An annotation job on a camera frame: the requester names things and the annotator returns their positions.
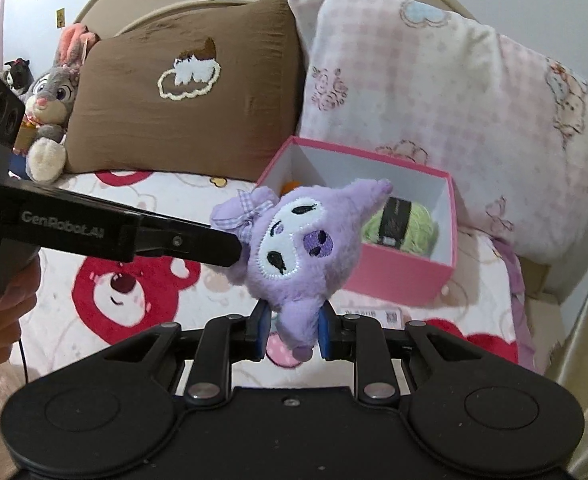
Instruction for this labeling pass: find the orange white floss box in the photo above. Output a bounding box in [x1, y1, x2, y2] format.
[334, 306, 411, 330]

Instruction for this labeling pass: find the purple plush toy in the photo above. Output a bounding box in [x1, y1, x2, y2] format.
[209, 179, 393, 362]

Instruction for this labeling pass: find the green yarn ball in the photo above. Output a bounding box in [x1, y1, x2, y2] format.
[361, 196, 438, 257]

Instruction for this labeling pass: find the orange makeup sponge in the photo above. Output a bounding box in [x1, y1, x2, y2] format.
[280, 181, 300, 196]

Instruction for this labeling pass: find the person's left hand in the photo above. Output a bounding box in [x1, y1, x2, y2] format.
[0, 256, 41, 364]

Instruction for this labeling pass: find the grey bunny plush toy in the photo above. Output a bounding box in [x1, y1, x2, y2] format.
[13, 23, 99, 184]

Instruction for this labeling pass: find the bear pattern bed blanket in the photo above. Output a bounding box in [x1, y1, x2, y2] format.
[12, 171, 520, 378]

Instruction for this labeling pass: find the pink cardboard box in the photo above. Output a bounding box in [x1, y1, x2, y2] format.
[257, 136, 458, 307]

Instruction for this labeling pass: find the black white plush toy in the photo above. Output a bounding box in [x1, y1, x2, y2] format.
[2, 58, 34, 101]

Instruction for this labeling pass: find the brown pillow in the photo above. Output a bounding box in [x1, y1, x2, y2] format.
[65, 0, 303, 181]

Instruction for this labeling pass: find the pink checkered pillow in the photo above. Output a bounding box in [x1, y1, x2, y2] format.
[287, 0, 588, 264]

